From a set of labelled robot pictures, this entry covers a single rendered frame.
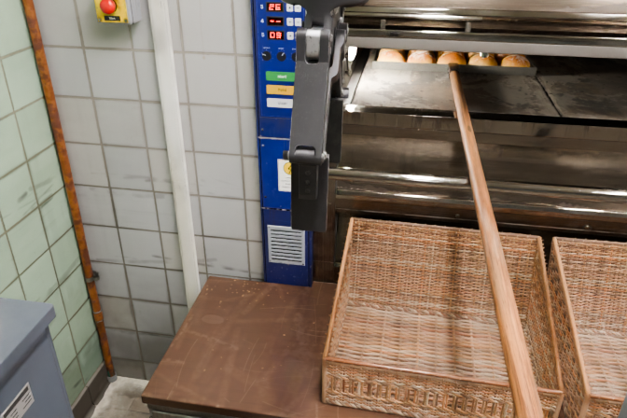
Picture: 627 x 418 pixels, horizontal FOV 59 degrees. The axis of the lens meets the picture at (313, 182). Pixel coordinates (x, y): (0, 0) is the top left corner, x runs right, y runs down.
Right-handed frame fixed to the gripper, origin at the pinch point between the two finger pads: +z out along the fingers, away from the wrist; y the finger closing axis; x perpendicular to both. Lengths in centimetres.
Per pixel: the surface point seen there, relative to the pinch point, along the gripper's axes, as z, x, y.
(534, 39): 4, 39, -85
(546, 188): 30, 41, -62
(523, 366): 26.4, 25.1, -6.1
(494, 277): 26.8, 24.5, -24.3
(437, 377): 75, 23, -50
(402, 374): 76, 15, -50
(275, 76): 21, -24, -99
